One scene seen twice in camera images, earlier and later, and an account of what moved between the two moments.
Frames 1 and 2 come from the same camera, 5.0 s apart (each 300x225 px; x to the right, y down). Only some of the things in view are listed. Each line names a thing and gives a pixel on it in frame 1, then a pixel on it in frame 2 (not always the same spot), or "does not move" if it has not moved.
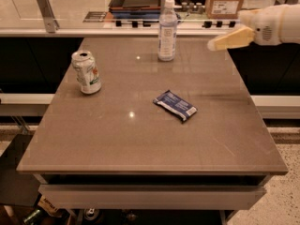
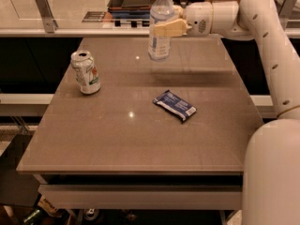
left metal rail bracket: (50, 21) does not move
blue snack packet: (175, 105) does not move
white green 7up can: (86, 71) does not move
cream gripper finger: (240, 37) -> (174, 28)
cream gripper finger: (247, 16) -> (178, 11)
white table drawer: (149, 197) does not move
